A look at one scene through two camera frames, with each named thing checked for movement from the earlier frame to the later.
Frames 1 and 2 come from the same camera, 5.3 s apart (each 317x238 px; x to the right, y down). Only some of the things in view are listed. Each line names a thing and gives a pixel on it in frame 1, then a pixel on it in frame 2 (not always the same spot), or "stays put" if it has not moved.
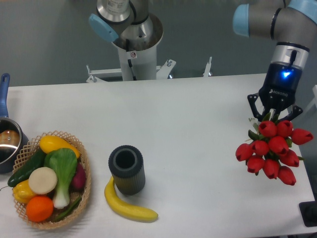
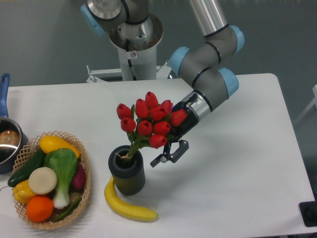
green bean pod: (73, 207) stays put
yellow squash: (49, 142) stays put
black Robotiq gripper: (279, 90) → (178, 132)
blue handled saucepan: (13, 136) stays put
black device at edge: (308, 211) stays put
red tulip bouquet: (268, 150) → (149, 122)
